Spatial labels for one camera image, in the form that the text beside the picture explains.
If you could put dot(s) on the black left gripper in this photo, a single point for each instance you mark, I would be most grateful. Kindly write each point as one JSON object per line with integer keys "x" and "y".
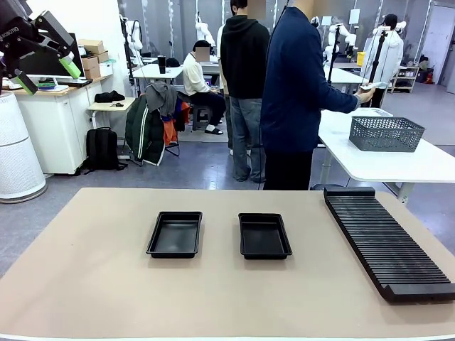
{"x": 10, "y": 25}

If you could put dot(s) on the black plastic ESD tray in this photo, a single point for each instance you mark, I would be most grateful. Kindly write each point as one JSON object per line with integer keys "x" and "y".
{"x": 263, "y": 237}
{"x": 174, "y": 236}

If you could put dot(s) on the person's right forearm navy sleeve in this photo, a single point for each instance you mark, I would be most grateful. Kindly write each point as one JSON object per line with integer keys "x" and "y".
{"x": 341, "y": 103}

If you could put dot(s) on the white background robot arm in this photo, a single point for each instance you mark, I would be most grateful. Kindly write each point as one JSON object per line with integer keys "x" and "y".
{"x": 135, "y": 35}
{"x": 339, "y": 35}
{"x": 204, "y": 31}

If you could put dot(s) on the person's right hand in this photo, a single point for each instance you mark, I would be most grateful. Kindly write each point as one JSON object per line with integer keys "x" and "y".
{"x": 365, "y": 95}

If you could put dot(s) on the black computer monitor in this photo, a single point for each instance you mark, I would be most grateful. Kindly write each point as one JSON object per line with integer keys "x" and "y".
{"x": 46, "y": 67}

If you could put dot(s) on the black keyboard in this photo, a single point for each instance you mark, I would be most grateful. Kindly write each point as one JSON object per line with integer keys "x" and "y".
{"x": 76, "y": 83}

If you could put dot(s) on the small cardboard box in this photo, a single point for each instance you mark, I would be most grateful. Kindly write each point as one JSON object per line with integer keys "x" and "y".
{"x": 103, "y": 57}
{"x": 92, "y": 72}
{"x": 89, "y": 63}

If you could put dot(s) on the large cardboard box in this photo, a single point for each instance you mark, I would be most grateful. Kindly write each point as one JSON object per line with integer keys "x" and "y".
{"x": 91, "y": 46}

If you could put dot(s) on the white storage box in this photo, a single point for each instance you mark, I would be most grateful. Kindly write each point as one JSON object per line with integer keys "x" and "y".
{"x": 106, "y": 69}

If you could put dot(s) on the white cabinet with wooden top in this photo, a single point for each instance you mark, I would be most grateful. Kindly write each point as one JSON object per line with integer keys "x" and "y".
{"x": 60, "y": 120}

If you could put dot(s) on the black folded clothing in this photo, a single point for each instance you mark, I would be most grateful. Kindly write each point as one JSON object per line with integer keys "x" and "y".
{"x": 109, "y": 96}

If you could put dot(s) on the small white side table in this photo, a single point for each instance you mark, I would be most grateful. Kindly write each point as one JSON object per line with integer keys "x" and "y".
{"x": 106, "y": 106}

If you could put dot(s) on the white cylindrical air purifier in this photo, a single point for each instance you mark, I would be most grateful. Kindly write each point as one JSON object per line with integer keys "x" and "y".
{"x": 17, "y": 149}

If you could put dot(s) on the black backpack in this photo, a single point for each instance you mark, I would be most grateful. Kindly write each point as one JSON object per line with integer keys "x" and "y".
{"x": 102, "y": 149}

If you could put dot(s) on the white office desk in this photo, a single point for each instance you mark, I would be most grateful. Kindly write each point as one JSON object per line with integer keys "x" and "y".
{"x": 156, "y": 72}

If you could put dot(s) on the black tumbler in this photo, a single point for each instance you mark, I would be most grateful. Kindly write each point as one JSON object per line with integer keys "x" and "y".
{"x": 162, "y": 64}

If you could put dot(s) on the grey hoodie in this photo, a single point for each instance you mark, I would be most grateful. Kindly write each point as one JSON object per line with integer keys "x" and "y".
{"x": 161, "y": 96}

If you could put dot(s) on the dark green padded jacket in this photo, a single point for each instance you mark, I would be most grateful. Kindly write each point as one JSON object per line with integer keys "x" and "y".
{"x": 144, "y": 131}

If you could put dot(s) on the orange garment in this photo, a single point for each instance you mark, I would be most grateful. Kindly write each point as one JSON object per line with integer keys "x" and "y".
{"x": 170, "y": 129}

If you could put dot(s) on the seated person in white sweater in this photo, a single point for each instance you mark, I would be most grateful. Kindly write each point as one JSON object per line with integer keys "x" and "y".
{"x": 195, "y": 78}

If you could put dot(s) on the grey stool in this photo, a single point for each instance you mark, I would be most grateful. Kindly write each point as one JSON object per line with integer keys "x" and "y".
{"x": 200, "y": 117}

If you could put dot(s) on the person in black hoodie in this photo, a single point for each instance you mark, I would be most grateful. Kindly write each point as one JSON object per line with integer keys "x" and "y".
{"x": 244, "y": 60}

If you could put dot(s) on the person in navy jacket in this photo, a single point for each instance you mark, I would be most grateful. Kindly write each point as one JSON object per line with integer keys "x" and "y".
{"x": 291, "y": 89}

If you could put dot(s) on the black tripod stand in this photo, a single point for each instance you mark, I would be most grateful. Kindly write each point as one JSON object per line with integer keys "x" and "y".
{"x": 332, "y": 60}
{"x": 377, "y": 57}

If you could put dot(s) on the yellow container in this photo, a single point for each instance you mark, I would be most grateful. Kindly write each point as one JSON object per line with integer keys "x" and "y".
{"x": 360, "y": 59}

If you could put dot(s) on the white paper sheet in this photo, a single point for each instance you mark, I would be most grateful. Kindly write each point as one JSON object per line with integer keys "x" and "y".
{"x": 377, "y": 112}

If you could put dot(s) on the person in white coat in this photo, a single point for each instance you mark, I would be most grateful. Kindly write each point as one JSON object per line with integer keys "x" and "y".
{"x": 389, "y": 57}

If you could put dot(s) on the grey plastic basket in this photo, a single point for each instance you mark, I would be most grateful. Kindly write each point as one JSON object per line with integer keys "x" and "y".
{"x": 385, "y": 134}

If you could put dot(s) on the white rounded table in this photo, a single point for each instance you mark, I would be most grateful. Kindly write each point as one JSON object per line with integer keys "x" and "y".
{"x": 384, "y": 163}

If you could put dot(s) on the metal shelf rack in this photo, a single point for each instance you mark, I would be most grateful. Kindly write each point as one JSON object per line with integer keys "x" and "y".
{"x": 405, "y": 79}

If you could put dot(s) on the black slotted board rack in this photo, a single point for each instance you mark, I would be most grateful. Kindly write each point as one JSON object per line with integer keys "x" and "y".
{"x": 387, "y": 241}

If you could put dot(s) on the grey door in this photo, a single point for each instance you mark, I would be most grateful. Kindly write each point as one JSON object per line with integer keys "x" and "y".
{"x": 442, "y": 42}

